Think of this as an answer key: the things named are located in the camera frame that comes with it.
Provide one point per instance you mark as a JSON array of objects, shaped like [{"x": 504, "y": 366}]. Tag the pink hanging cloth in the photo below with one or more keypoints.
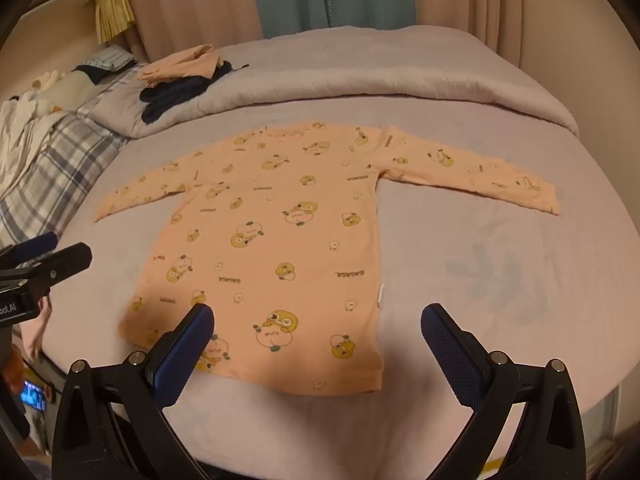
[{"x": 39, "y": 330}]

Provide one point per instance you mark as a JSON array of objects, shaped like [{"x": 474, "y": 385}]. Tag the pink curtain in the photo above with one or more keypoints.
[
  {"x": 470, "y": 0},
  {"x": 190, "y": 5}
]

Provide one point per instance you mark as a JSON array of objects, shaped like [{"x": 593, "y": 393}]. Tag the folded peach garment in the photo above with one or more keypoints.
[{"x": 175, "y": 67}]

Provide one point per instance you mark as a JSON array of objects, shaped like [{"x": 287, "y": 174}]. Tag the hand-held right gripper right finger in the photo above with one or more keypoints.
[{"x": 450, "y": 355}]

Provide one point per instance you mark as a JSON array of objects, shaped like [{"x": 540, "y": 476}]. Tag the white crumpled cloth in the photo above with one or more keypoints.
[{"x": 20, "y": 130}]

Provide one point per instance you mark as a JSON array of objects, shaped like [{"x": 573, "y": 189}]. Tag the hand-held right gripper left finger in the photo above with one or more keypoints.
[{"x": 185, "y": 355}]

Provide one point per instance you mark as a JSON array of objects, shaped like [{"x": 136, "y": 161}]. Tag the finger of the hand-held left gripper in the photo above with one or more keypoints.
[
  {"x": 65, "y": 259},
  {"x": 35, "y": 243}
]

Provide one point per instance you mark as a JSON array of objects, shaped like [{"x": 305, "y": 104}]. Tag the pale pillow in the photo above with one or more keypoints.
[{"x": 75, "y": 87}]

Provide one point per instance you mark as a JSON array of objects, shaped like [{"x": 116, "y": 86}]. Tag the yellow fringed cloth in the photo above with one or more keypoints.
[{"x": 115, "y": 10}]

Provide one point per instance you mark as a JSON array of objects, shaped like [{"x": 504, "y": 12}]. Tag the orange cartoon print shirt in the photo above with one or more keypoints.
[{"x": 280, "y": 240}]

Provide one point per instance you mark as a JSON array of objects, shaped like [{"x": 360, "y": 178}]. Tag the white plush toy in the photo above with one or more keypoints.
[{"x": 42, "y": 90}]

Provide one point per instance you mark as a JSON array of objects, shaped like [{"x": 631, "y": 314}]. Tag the folded navy garment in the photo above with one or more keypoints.
[{"x": 170, "y": 97}]

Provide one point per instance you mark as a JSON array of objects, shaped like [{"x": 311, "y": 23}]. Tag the device with blue display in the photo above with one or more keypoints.
[{"x": 32, "y": 395}]

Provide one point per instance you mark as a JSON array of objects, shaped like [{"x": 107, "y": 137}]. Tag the grey quilt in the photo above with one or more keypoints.
[{"x": 350, "y": 75}]

